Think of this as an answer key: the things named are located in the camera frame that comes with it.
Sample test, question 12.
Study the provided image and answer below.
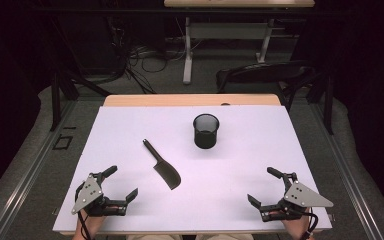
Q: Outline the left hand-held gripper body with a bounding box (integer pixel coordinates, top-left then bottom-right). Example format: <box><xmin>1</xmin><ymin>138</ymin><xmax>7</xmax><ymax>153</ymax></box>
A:
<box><xmin>71</xmin><ymin>172</ymin><xmax>128</xmax><ymax>218</ymax></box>

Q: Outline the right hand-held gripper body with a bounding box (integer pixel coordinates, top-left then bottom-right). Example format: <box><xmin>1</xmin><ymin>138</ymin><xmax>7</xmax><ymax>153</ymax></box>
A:
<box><xmin>259</xmin><ymin>171</ymin><xmax>334</xmax><ymax>223</ymax></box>

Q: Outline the black spatula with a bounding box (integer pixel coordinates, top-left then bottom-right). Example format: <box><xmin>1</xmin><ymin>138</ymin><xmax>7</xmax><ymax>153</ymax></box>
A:
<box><xmin>142</xmin><ymin>138</ymin><xmax>182</xmax><ymax>191</ymax></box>

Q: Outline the black mesh cup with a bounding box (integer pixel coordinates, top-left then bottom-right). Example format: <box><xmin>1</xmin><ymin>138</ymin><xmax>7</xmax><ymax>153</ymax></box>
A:
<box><xmin>192</xmin><ymin>113</ymin><xmax>221</xmax><ymax>150</ymax></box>

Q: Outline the person's left hand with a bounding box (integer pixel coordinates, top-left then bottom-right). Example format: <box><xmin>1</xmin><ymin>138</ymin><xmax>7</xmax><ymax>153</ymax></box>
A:
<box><xmin>74</xmin><ymin>208</ymin><xmax>108</xmax><ymax>236</ymax></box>

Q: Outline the person's right hand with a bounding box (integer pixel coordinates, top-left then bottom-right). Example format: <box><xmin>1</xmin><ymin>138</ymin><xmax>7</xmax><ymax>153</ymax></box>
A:
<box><xmin>279</xmin><ymin>208</ymin><xmax>315</xmax><ymax>240</ymax></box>

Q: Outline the white table cover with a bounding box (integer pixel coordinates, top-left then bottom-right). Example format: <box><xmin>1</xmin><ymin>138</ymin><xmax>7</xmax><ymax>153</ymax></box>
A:
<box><xmin>52</xmin><ymin>105</ymin><xmax>333</xmax><ymax>233</ymax></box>

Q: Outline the black metal stand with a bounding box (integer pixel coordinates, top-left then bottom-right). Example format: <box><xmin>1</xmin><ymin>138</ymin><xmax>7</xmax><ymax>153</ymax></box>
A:
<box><xmin>49</xmin><ymin>70</ymin><xmax>113</xmax><ymax>132</ymax></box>
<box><xmin>307</xmin><ymin>71</ymin><xmax>335</xmax><ymax>136</ymax></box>

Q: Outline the black chair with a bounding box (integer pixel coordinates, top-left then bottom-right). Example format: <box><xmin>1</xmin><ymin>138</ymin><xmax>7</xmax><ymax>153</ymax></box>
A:
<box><xmin>215</xmin><ymin>60</ymin><xmax>317</xmax><ymax>113</ymax></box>

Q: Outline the wooden table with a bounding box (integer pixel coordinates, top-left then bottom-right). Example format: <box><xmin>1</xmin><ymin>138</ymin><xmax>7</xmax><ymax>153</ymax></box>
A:
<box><xmin>59</xmin><ymin>93</ymin><xmax>325</xmax><ymax>236</ymax></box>

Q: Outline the wooden desk with white legs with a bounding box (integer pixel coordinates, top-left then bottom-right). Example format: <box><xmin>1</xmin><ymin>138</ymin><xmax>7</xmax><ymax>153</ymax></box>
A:
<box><xmin>163</xmin><ymin>0</ymin><xmax>316</xmax><ymax>85</ymax></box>

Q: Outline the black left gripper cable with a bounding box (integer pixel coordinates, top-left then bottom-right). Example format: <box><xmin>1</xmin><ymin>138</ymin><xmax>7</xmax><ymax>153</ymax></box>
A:
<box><xmin>74</xmin><ymin>183</ymin><xmax>93</xmax><ymax>240</ymax></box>

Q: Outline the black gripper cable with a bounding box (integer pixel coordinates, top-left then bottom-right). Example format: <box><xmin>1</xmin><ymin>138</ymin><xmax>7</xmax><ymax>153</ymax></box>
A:
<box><xmin>74</xmin><ymin>183</ymin><xmax>93</xmax><ymax>240</ymax></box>
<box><xmin>300</xmin><ymin>207</ymin><xmax>320</xmax><ymax>240</ymax></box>

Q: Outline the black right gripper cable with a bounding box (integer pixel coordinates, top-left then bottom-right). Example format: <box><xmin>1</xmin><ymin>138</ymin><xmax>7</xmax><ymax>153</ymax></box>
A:
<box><xmin>300</xmin><ymin>207</ymin><xmax>320</xmax><ymax>240</ymax></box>

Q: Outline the metal floor rail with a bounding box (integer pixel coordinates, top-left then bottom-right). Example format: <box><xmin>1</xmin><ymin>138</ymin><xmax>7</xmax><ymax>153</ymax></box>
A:
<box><xmin>309</xmin><ymin>101</ymin><xmax>384</xmax><ymax>240</ymax></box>
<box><xmin>0</xmin><ymin>99</ymin><xmax>78</xmax><ymax>240</ymax></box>

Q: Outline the tangle of floor cables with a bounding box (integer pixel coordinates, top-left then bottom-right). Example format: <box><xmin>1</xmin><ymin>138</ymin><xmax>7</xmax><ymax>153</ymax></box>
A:
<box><xmin>104</xmin><ymin>14</ymin><xmax>189</xmax><ymax>95</ymax></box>

